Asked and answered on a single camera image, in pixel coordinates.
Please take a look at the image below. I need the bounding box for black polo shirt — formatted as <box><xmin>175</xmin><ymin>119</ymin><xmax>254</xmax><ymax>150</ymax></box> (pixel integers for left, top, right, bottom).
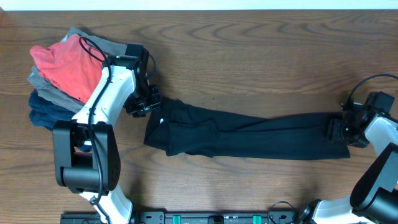
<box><xmin>144</xmin><ymin>99</ymin><xmax>350</xmax><ymax>160</ymax></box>

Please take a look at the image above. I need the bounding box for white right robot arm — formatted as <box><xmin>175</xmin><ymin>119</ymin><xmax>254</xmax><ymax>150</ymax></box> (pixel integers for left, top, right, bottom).
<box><xmin>307</xmin><ymin>115</ymin><xmax>397</xmax><ymax>224</ymax></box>

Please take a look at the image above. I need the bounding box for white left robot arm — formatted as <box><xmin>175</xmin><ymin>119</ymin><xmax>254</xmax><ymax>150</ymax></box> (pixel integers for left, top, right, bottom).
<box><xmin>53</xmin><ymin>65</ymin><xmax>160</xmax><ymax>223</ymax></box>

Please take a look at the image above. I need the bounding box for red folded shirt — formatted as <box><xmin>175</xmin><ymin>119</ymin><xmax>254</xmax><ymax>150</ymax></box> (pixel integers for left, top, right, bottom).
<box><xmin>30</xmin><ymin>34</ymin><xmax>104</xmax><ymax>103</ymax></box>

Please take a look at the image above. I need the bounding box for grey folded shirt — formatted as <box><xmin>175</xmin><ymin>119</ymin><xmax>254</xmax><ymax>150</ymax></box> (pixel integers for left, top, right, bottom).
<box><xmin>28</xmin><ymin>27</ymin><xmax>127</xmax><ymax>113</ymax></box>

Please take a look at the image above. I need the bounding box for navy folded shirt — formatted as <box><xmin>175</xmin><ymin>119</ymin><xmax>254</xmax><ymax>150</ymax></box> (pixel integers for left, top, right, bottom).
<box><xmin>28</xmin><ymin>89</ymin><xmax>94</xmax><ymax>153</ymax></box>

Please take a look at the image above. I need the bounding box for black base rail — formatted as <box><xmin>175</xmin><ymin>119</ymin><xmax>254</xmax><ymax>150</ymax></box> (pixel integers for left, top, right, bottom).
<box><xmin>60</xmin><ymin>210</ymin><xmax>299</xmax><ymax>224</ymax></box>

